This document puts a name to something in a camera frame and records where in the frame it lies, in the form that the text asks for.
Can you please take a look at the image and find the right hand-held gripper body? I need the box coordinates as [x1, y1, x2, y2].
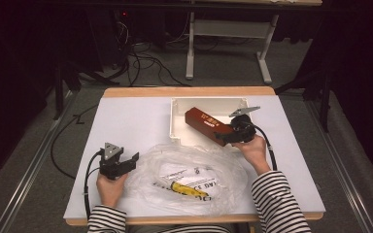
[227, 106, 261, 144]

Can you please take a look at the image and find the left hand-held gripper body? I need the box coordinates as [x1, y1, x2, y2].
[98, 142, 134, 181]

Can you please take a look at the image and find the clear plastic bag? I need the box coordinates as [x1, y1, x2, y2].
[124, 143, 250, 216]

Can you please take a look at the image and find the reddish brown box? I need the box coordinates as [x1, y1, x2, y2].
[184, 107, 236, 148]

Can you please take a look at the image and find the white plastic bin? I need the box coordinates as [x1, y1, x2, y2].
[169, 96, 256, 151]

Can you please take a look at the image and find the white table mat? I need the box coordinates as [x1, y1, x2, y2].
[62, 95, 326, 219]

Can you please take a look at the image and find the wooden table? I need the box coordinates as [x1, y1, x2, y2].
[65, 85, 324, 226]

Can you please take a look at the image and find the person's striped shirt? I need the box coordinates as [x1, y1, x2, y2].
[125, 222, 232, 233]

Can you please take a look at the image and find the black metal stand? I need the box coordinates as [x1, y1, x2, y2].
[275, 69, 333, 133]
[53, 61, 111, 120]

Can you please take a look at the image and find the black computer tower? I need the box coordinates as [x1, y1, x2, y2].
[86, 8, 134, 72]

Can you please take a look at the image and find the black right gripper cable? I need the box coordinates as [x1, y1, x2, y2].
[252, 124, 278, 172]

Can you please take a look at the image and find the black floor cable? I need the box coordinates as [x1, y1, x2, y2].
[50, 104, 100, 180]

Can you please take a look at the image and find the aluminium floor rail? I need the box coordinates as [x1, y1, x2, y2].
[0, 91, 76, 233]
[305, 100, 373, 233]

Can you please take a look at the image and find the tangle of black floor cables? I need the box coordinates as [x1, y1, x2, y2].
[111, 18, 192, 87]

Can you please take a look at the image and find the white metal desk frame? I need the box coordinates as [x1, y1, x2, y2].
[185, 12, 280, 85]

